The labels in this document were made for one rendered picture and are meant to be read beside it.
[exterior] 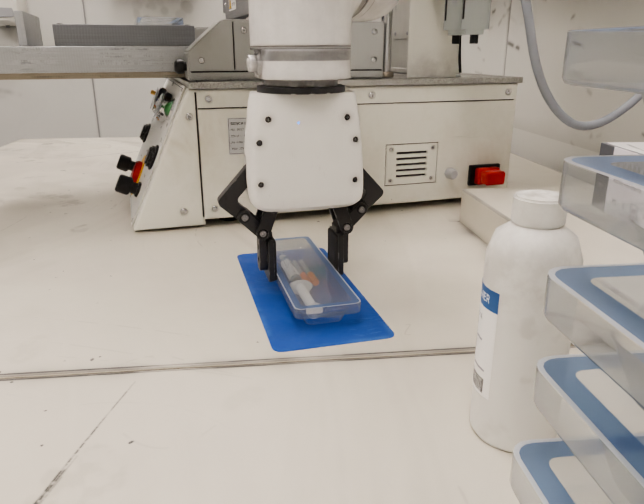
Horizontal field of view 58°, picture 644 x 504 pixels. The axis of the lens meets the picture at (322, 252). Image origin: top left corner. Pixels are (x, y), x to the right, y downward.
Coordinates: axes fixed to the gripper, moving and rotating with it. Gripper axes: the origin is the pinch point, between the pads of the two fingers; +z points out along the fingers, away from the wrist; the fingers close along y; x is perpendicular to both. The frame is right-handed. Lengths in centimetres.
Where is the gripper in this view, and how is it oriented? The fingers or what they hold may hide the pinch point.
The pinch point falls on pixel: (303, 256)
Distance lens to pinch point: 54.7
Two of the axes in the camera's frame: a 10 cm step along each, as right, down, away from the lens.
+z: 0.0, 9.4, 3.3
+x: -2.6, -3.2, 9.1
